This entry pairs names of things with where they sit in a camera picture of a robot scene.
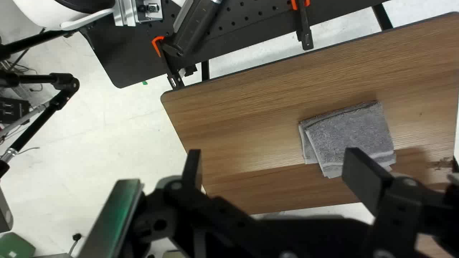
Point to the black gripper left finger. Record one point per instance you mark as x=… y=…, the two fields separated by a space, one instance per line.
x=194 y=167

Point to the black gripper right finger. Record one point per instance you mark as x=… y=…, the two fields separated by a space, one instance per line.
x=367 y=177

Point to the grey towel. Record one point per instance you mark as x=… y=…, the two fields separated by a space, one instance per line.
x=349 y=137

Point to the black perforated breadboard table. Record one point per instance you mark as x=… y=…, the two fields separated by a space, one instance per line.
x=134 y=53

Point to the black handheld device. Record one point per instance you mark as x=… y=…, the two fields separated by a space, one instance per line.
x=194 y=24

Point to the black camera tripod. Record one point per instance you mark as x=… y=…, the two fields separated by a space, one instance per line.
x=63 y=84

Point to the silver aluminium rail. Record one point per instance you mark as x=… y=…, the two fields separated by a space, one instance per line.
x=127 y=15

